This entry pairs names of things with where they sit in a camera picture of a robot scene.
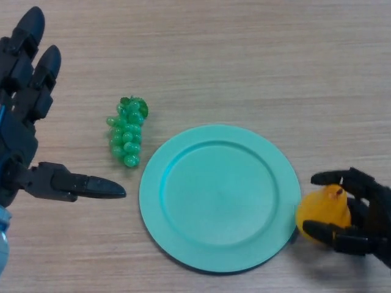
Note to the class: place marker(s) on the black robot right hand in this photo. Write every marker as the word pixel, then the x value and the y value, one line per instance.
pixel 371 213

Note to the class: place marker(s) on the green round plate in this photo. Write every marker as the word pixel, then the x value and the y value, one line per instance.
pixel 220 198

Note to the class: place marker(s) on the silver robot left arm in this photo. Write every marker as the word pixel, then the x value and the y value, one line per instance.
pixel 3 238

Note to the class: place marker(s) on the green grape bunch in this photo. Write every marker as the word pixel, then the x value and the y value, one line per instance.
pixel 127 137

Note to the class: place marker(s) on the yellow pear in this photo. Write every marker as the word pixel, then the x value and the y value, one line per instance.
pixel 323 210

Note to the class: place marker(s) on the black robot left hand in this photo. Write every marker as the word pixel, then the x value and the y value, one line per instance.
pixel 18 137

